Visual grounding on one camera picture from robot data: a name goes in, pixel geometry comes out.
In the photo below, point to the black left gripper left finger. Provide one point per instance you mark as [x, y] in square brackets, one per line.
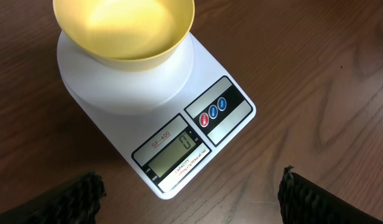
[75, 201]

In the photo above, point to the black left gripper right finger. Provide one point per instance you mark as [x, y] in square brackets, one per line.
[303, 202]

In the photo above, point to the pale yellow bowl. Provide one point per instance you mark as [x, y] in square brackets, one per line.
[131, 35]

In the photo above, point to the white digital kitchen scale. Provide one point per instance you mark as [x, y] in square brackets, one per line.
[167, 122]

